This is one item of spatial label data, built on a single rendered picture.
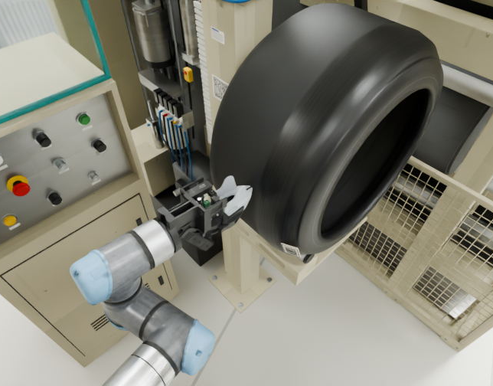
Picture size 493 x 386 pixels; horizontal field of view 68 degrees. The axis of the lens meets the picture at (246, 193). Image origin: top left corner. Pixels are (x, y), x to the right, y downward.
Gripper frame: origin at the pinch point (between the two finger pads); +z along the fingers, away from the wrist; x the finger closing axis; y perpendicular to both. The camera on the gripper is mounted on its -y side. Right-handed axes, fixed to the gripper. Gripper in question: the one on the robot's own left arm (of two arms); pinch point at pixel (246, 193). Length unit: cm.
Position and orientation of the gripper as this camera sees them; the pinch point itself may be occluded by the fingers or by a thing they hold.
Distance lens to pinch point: 75.4
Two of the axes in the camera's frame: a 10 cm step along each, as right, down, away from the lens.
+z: 7.3, -4.5, 5.2
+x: -6.8, -5.6, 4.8
